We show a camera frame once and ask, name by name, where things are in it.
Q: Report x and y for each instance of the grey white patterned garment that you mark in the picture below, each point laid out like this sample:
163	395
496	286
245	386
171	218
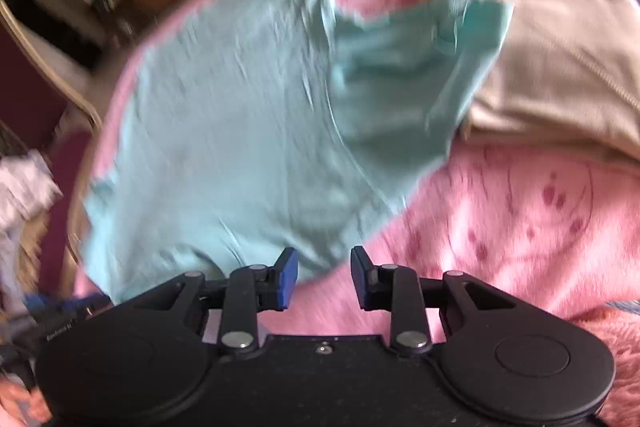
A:
25	187

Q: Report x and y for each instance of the beige quilt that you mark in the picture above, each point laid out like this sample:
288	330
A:
550	32

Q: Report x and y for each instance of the teal shirt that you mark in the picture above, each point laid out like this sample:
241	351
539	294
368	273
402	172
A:
225	132

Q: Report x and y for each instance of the blue garment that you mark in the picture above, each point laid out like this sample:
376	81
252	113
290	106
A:
65	304

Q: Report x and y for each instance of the maroon chair with gold frame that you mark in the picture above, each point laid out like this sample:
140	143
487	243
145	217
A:
30	77

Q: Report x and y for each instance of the pink printed blanket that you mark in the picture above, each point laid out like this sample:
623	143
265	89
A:
500	232

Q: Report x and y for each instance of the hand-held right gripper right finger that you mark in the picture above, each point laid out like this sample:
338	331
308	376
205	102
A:
361	281

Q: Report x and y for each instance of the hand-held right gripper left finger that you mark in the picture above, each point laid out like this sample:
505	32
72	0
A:
287	282

